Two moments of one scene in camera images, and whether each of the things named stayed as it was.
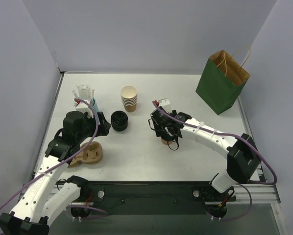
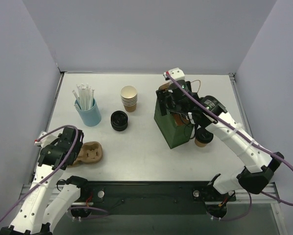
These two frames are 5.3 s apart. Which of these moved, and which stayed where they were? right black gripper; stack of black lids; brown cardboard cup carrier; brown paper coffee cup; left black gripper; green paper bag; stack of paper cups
Moved: left black gripper; right black gripper; brown paper coffee cup; green paper bag
Stayed: stack of paper cups; brown cardboard cup carrier; stack of black lids
